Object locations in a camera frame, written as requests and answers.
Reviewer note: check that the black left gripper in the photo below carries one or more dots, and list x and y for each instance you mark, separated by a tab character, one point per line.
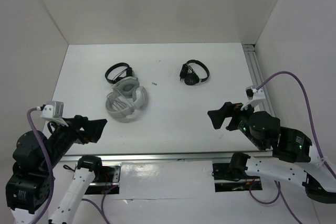
92	129

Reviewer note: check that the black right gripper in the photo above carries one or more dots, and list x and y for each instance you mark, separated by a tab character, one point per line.
228	109

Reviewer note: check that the white grey over-ear headphones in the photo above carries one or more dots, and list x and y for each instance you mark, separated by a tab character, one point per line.
127	101

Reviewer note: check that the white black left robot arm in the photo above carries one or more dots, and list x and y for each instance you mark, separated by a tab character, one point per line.
31	187

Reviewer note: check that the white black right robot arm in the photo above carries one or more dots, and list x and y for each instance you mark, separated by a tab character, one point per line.
299	161

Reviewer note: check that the black headphones right side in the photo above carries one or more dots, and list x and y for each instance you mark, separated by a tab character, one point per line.
189	75

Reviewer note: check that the black headphones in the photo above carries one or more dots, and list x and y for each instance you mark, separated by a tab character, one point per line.
189	75
126	72

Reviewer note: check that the black headphones left side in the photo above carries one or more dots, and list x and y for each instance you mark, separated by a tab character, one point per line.
126	72

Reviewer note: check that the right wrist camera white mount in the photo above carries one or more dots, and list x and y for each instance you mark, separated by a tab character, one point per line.
255	97

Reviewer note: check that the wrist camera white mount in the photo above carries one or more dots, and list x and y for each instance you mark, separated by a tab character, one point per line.
255	97
52	112

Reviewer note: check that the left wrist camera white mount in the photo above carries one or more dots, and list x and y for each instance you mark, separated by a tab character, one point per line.
52	112

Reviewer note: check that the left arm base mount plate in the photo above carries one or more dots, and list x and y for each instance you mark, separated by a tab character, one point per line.
107	181

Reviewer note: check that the aluminium rail at right wall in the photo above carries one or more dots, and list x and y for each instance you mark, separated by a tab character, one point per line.
257	76

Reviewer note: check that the aluminium rail at table front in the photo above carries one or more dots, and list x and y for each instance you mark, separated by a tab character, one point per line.
145	158

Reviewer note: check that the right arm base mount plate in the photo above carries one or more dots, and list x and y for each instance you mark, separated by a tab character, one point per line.
226	180

